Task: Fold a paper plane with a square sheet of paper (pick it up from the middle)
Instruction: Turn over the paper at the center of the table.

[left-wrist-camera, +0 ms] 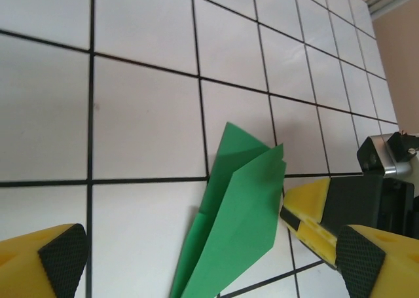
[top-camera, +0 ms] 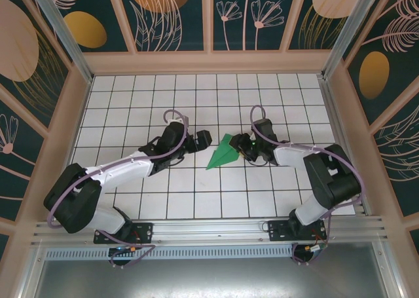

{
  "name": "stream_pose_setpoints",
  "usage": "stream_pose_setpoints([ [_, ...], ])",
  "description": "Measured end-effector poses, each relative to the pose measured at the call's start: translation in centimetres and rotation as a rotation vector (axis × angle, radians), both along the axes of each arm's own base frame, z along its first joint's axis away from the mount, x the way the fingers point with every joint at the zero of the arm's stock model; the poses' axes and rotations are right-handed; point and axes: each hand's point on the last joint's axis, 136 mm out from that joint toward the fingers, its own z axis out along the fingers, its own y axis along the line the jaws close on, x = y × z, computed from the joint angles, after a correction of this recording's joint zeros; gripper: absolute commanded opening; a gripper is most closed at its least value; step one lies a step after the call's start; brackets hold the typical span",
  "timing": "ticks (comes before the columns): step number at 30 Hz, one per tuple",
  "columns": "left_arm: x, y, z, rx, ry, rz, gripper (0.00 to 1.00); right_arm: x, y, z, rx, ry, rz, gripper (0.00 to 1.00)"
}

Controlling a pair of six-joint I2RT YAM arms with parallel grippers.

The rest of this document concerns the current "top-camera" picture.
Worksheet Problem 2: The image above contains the green cloth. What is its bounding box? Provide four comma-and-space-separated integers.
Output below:
206, 132, 242, 171

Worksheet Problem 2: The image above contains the grey metal sheet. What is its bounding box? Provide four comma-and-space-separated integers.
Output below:
19, 240, 403, 298

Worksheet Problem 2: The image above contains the aluminium side rail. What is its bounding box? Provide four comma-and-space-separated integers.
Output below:
319, 77, 371, 215

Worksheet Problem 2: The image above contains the long aluminium base rail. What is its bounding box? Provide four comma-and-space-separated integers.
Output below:
31, 215, 389, 247

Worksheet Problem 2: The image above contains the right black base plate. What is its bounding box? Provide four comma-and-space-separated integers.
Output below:
267, 219, 327, 243

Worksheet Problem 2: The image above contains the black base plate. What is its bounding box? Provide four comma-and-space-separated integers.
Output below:
267, 219, 327, 243
94, 221, 155, 245

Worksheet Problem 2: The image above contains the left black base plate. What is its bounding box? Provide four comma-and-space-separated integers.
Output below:
94, 221, 155, 245

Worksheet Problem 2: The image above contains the grey slotted cable duct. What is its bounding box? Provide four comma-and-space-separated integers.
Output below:
45, 244, 295, 260

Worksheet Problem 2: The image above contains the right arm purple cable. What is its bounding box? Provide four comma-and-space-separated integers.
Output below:
250, 105, 365, 266

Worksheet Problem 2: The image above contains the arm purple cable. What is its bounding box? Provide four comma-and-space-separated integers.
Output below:
250, 105, 365, 266
47, 109, 191, 269

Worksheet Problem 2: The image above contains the right controller board with wires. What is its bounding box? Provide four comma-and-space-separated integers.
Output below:
292, 243, 329, 265

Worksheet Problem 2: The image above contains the controller board with wires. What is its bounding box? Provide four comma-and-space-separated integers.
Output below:
109, 244, 142, 267
292, 243, 329, 265

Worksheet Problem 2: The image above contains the left controller board with wires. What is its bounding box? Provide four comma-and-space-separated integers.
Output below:
109, 244, 142, 267

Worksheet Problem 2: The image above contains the aluminium frame post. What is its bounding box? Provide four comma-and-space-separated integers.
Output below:
26, 0, 94, 83
320, 0, 380, 79

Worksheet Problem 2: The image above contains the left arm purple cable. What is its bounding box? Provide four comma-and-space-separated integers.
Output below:
47, 109, 191, 269

